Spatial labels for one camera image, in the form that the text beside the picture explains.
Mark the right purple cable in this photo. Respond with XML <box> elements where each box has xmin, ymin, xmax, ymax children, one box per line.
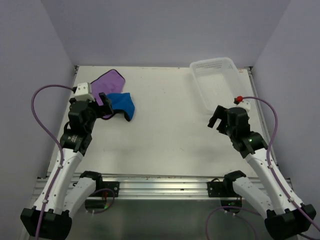
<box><xmin>205</xmin><ymin>96</ymin><xmax>320</xmax><ymax>240</ymax></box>

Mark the purple towel black trim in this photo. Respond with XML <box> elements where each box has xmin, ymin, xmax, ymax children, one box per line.
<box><xmin>91</xmin><ymin>69</ymin><xmax>126</xmax><ymax>106</ymax></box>

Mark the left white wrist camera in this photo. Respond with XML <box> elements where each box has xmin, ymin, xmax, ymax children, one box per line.
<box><xmin>74</xmin><ymin>82</ymin><xmax>95</xmax><ymax>102</ymax></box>

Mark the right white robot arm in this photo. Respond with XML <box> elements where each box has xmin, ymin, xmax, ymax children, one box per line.
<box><xmin>207</xmin><ymin>105</ymin><xmax>317</xmax><ymax>240</ymax></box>

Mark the left black base bracket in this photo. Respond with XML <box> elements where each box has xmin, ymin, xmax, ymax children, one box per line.
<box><xmin>99</xmin><ymin>180</ymin><xmax>120</xmax><ymax>199</ymax></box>

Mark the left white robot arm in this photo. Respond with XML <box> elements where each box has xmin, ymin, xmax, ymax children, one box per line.
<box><xmin>20</xmin><ymin>92</ymin><xmax>115</xmax><ymax>240</ymax></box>

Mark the black base bracket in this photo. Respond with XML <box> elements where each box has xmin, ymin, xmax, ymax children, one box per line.
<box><xmin>99</xmin><ymin>180</ymin><xmax>120</xmax><ymax>199</ymax></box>
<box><xmin>206</xmin><ymin>178</ymin><xmax>228</xmax><ymax>198</ymax></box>

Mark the right black base bracket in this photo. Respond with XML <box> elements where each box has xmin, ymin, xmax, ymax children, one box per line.
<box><xmin>206</xmin><ymin>178</ymin><xmax>228</xmax><ymax>198</ymax></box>

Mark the blue towel black trim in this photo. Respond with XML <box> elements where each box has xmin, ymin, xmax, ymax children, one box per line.
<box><xmin>106</xmin><ymin>92</ymin><xmax>136</xmax><ymax>122</ymax></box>

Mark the aluminium mounting rail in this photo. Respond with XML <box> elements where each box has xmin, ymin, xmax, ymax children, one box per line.
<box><xmin>102</xmin><ymin>174</ymin><xmax>237</xmax><ymax>200</ymax></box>

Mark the white plastic basket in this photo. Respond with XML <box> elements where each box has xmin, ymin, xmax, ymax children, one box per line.
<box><xmin>189</xmin><ymin>57</ymin><xmax>250</xmax><ymax>113</ymax></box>

